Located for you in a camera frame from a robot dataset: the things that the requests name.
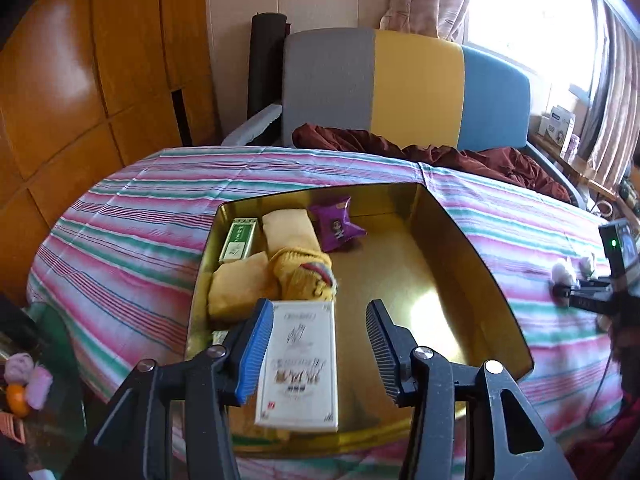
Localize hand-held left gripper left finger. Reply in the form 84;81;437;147
77;298;274;480

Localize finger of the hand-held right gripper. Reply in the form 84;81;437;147
549;280;611;296
567;294;614;312

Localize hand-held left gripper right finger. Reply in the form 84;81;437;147
365;299;578;480

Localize white sock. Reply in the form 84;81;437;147
549;256;578;307

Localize white cardboard box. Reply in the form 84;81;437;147
254;300;340;433

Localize yellow sponge block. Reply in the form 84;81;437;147
207;251;281;322
261;208;322;261

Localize gold metal tin box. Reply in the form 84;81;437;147
184;183;533;458

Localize yellow sock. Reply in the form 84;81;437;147
270;247;338;303

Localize green and white small box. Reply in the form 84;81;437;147
218;217;258;265

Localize purple snack packet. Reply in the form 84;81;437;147
307;198;367;253

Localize wooden desk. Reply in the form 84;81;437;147
530;130;640;211

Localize white appliance box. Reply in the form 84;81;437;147
542;105;576;143

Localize striped bed sheet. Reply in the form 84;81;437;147
27;146;631;480

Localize maroon blanket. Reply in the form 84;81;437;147
291;122;573;203

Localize glass side table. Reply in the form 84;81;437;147
0;305;91;480

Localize pale pink soft bundle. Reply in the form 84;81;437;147
4;352;33;386

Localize orange fruit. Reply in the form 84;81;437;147
6;384;31;418

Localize grey yellow blue headboard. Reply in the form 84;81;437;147
281;27;531;153

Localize bright window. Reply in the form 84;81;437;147
465;0;601;91

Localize wooden wardrobe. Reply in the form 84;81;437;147
0;0;221;306

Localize grey bed side rail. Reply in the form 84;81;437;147
221;103;283;147
522;142;596;208

